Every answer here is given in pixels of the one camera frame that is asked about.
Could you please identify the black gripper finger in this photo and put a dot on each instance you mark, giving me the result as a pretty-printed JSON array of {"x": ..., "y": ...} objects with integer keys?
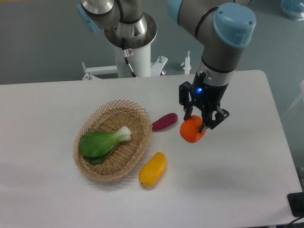
[
  {"x": 212, "y": 119},
  {"x": 184, "y": 99}
]

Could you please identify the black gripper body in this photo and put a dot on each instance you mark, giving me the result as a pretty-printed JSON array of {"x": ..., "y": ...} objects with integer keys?
[{"x": 205, "y": 94}]

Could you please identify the orange fruit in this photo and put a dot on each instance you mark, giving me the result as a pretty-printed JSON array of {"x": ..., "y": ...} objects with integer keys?
[{"x": 189, "y": 129}]

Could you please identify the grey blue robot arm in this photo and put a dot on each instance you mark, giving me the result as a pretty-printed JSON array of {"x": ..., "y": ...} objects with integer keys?
[{"x": 223, "y": 27}]

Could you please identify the purple sweet potato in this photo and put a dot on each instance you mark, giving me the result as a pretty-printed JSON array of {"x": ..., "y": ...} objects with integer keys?
[{"x": 164, "y": 122}]

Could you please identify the woven wicker basket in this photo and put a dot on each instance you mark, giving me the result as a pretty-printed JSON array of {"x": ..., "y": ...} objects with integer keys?
[{"x": 110, "y": 117}]

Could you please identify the yellow mango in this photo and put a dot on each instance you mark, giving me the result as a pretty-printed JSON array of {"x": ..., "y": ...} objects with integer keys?
[{"x": 153, "y": 170}]

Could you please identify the green bok choy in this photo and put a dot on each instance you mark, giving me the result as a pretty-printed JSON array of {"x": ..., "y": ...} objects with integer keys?
[{"x": 95, "y": 147}]

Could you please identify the black device at table edge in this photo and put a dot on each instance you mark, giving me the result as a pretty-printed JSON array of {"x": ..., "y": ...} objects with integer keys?
[{"x": 296, "y": 203}]

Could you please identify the blue object top right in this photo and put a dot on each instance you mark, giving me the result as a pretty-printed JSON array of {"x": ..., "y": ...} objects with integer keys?
[{"x": 294, "y": 9}]

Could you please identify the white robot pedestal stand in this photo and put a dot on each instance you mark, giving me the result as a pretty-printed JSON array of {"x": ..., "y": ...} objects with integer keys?
[{"x": 131, "y": 43}]

